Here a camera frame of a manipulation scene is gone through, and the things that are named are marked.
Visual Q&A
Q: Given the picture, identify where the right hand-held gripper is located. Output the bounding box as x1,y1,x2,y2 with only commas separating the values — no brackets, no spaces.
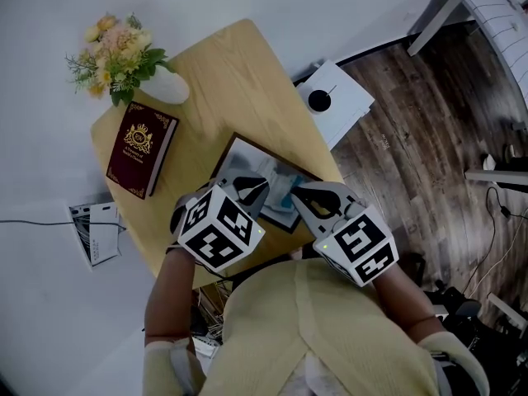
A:
290,181,400,289

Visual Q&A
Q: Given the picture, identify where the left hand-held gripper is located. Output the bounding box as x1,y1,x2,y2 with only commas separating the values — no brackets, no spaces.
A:
170,169,271,273

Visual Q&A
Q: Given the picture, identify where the light blue cloth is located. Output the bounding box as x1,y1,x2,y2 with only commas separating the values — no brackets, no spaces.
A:
257,157,306,216

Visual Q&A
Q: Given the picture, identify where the brown box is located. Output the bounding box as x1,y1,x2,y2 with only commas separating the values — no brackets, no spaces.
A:
210,132,325,234

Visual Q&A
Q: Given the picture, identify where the person's left forearm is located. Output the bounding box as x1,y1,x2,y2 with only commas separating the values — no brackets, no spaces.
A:
144,245,197,340

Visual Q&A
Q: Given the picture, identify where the person's right forearm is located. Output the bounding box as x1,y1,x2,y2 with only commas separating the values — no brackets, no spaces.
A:
373,270,445,346

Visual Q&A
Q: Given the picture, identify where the white square cabinet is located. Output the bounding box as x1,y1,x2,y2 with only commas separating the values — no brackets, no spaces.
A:
295,59,375,150

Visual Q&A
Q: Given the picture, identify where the white round cup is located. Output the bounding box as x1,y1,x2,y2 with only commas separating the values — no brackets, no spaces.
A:
297,81,338,116

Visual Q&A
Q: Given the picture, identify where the light wooden side table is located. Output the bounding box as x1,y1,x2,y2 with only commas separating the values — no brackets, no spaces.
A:
90,18,346,290

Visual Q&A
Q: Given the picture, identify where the dark red hardcover book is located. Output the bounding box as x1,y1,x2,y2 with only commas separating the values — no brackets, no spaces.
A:
106,101,180,200

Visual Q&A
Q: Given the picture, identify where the person's pale yellow cardigan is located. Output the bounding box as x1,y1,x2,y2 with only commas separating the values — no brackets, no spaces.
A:
142,257,490,396

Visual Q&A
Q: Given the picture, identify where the white textured vase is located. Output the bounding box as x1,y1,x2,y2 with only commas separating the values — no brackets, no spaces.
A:
142,64,191,106

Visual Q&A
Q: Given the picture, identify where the yellow and pink flower bouquet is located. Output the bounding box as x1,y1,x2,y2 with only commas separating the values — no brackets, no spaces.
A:
64,12,177,107

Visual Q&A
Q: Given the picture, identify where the black office chair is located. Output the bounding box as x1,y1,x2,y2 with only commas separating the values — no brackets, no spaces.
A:
424,253,528,396

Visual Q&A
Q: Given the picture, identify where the white desk with grid cloth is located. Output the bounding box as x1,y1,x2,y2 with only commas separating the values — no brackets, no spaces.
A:
407,0,528,189

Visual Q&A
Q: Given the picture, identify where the tangle of thin cables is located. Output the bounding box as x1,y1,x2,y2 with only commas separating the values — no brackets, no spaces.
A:
191,280,232,346

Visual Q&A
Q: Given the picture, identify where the black power cable with adapter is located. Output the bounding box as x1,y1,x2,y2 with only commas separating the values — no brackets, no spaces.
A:
461,186,528,300

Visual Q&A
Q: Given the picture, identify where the white floor cable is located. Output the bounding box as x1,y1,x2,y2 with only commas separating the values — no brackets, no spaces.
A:
469,219,528,295

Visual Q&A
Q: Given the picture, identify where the grey wall cable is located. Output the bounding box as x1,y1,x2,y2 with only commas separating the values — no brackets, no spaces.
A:
0,219,127,233

